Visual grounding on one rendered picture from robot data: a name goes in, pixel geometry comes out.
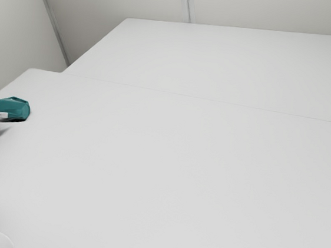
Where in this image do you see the teal faceted mug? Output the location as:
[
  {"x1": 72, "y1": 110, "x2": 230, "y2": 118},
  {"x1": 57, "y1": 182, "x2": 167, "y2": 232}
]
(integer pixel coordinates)
[{"x1": 0, "y1": 94, "x2": 33, "y2": 124}]

